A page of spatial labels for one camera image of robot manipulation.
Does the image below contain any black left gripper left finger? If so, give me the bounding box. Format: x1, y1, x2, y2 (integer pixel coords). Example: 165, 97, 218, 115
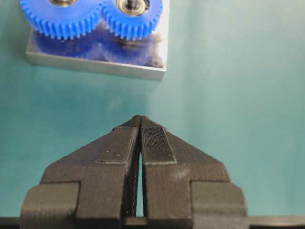
20, 116, 140, 229

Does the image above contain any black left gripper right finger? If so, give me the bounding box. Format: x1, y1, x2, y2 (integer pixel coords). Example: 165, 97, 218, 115
141, 116, 248, 229

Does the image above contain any lower steel shaft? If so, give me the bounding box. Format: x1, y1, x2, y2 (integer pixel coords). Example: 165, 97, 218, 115
127, 0, 140, 10

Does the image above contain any large blue plastic gear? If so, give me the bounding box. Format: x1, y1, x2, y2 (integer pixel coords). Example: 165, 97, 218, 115
20, 0, 102, 40

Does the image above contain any small blue plastic gear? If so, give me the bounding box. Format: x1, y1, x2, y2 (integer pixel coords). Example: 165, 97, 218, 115
102, 0, 163, 41

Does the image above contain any metal base plate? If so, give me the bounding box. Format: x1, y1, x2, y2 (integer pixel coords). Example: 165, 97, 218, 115
26, 0, 170, 80

